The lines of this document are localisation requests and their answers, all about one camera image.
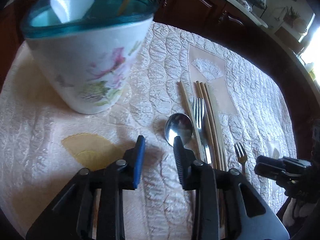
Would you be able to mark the small metal fork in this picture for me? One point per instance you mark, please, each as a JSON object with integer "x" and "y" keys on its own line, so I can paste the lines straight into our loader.
{"x": 241, "y": 155}

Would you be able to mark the dark wooden base cabinets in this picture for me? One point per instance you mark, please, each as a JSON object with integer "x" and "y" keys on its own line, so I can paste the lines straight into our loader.
{"x": 195, "y": 2}

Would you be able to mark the floral ceramic cup teal rim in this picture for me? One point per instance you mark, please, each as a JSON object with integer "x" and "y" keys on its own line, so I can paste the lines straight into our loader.
{"x": 85, "y": 55}

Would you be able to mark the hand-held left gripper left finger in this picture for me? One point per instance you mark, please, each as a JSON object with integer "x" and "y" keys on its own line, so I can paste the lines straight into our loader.
{"x": 138, "y": 160}

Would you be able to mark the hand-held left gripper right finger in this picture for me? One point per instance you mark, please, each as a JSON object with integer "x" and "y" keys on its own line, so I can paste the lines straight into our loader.
{"x": 179, "y": 162}

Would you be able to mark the quilted cream tablecloth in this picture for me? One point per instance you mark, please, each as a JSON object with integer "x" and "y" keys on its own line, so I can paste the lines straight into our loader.
{"x": 155, "y": 85}

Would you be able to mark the stainless steel spoon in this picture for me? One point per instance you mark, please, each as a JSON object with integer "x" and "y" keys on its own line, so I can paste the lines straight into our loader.
{"x": 178, "y": 127}

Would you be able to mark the white plastic spoon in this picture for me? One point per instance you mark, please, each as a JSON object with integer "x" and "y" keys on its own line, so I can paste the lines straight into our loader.
{"x": 72, "y": 2}

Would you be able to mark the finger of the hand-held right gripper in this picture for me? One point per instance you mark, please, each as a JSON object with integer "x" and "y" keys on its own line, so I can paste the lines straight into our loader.
{"x": 270, "y": 172}
{"x": 272, "y": 160}

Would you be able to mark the large stainless steel fork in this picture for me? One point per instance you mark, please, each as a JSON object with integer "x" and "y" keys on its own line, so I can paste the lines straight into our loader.
{"x": 200, "y": 120}

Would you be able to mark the small potted plant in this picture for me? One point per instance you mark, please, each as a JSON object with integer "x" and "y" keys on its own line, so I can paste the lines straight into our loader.
{"x": 292, "y": 17}

